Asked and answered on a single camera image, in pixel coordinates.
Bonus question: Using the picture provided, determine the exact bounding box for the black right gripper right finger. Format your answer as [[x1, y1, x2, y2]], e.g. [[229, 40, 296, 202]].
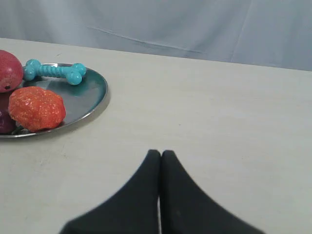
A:
[[160, 150, 262, 234]]

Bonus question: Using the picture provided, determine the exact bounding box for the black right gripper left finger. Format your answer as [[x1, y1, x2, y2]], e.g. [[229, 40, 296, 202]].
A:
[[61, 150, 160, 234]]

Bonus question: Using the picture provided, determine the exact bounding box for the teal toy bone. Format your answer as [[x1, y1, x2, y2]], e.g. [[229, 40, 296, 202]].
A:
[[23, 59, 87, 85]]

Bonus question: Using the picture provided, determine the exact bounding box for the round metal plate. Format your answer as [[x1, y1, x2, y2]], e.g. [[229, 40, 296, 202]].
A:
[[0, 68, 110, 139]]

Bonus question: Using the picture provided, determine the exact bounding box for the orange textured ball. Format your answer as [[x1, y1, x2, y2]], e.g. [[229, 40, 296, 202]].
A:
[[8, 86, 66, 132]]

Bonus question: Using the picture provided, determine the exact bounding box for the purple sweet potato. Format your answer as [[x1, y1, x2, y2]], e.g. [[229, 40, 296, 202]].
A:
[[0, 91, 16, 134]]

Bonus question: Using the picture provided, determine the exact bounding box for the red ball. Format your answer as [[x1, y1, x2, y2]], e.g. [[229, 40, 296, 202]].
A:
[[0, 50, 23, 93]]

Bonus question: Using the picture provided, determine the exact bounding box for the white backdrop cloth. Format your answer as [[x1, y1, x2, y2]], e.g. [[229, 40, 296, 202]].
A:
[[0, 0, 312, 71]]

